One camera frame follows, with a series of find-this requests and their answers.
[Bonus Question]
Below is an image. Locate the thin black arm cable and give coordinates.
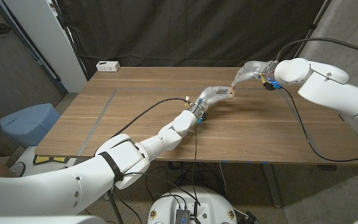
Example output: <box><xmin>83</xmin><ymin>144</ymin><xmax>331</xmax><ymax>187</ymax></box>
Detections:
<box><xmin>193</xmin><ymin>123</ymin><xmax>200</xmax><ymax>206</ymax></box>
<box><xmin>281</xmin><ymin>86</ymin><xmax>358</xmax><ymax>163</ymax></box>

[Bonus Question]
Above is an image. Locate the blue padded stool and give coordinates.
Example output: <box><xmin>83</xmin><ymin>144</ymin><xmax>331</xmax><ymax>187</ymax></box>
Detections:
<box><xmin>0</xmin><ymin>103</ymin><xmax>61</xmax><ymax>149</ymax></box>

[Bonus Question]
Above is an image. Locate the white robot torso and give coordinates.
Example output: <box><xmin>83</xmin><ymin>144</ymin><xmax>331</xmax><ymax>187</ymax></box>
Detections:
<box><xmin>147</xmin><ymin>185</ymin><xmax>238</xmax><ymax>224</ymax></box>

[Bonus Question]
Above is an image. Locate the white hanging cable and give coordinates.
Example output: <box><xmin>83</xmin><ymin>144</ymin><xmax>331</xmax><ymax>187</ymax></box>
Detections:
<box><xmin>218</xmin><ymin>162</ymin><xmax>229</xmax><ymax>196</ymax></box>

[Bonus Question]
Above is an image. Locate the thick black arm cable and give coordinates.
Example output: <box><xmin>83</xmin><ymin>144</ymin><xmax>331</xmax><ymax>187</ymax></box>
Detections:
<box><xmin>107</xmin><ymin>97</ymin><xmax>191</xmax><ymax>224</ymax></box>
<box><xmin>275</xmin><ymin>37</ymin><xmax>358</xmax><ymax>62</ymax></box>

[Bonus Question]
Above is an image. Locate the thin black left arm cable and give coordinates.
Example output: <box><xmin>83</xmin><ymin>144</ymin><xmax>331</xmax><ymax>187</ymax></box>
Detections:
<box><xmin>193</xmin><ymin>123</ymin><xmax>200</xmax><ymax>206</ymax></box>

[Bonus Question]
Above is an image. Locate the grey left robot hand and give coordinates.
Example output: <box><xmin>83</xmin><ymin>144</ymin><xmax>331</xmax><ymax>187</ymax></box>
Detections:
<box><xmin>188</xmin><ymin>86</ymin><xmax>235</xmax><ymax>116</ymax></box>

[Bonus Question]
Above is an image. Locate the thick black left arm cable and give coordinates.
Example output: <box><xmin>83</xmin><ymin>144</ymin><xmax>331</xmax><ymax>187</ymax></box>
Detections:
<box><xmin>107</xmin><ymin>97</ymin><xmax>191</xmax><ymax>224</ymax></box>

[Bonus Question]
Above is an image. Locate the yellow black floor sign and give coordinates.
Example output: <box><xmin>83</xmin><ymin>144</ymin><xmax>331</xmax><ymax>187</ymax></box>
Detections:
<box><xmin>33</xmin><ymin>154</ymin><xmax>71</xmax><ymax>165</ymax></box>

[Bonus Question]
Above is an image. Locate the black backdrop stand pole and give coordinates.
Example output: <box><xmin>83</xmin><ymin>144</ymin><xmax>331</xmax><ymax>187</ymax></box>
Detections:
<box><xmin>293</xmin><ymin>0</ymin><xmax>334</xmax><ymax>60</ymax></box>
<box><xmin>50</xmin><ymin>0</ymin><xmax>90</xmax><ymax>82</ymax></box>

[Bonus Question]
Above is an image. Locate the black backdrop curtain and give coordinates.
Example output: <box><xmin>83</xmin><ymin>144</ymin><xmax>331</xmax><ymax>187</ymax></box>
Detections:
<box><xmin>54</xmin><ymin>0</ymin><xmax>334</xmax><ymax>78</ymax></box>

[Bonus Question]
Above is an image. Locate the grey finned electronics box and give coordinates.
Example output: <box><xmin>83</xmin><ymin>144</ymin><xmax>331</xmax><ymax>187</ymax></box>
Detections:
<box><xmin>175</xmin><ymin>208</ymin><xmax>191</xmax><ymax>224</ymax></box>

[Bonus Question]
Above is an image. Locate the grey table leg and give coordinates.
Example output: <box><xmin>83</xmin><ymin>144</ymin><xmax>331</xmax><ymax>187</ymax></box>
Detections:
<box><xmin>261</xmin><ymin>163</ymin><xmax>283</xmax><ymax>208</ymax></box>

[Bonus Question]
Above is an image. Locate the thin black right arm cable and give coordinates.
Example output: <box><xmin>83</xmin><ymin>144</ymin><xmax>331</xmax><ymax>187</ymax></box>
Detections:
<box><xmin>281</xmin><ymin>86</ymin><xmax>358</xmax><ymax>163</ymax></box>

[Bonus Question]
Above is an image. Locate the black door frame strip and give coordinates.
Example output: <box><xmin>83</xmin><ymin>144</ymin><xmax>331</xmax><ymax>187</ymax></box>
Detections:
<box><xmin>0</xmin><ymin>0</ymin><xmax>68</xmax><ymax>95</ymax></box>

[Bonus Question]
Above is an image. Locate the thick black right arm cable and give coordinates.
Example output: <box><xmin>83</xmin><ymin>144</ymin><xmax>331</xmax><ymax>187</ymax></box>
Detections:
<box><xmin>275</xmin><ymin>37</ymin><xmax>358</xmax><ymax>62</ymax></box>

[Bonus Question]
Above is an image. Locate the white power strip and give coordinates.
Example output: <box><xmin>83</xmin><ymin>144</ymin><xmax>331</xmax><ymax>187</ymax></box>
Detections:
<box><xmin>96</xmin><ymin>60</ymin><xmax>121</xmax><ymax>73</ymax></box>

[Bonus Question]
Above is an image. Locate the black floor cable tangle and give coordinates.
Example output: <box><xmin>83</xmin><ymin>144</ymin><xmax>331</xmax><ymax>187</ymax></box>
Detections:
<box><xmin>144</xmin><ymin>160</ymin><xmax>226</xmax><ymax>200</ymax></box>

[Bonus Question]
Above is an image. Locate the grey sneaker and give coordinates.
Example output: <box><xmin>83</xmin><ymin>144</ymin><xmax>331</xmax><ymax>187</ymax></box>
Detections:
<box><xmin>9</xmin><ymin>161</ymin><xmax>27</xmax><ymax>177</ymax></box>

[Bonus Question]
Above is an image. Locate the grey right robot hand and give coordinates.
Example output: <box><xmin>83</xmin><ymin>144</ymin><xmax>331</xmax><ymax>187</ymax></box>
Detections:
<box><xmin>231</xmin><ymin>60</ymin><xmax>279</xmax><ymax>88</ymax></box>

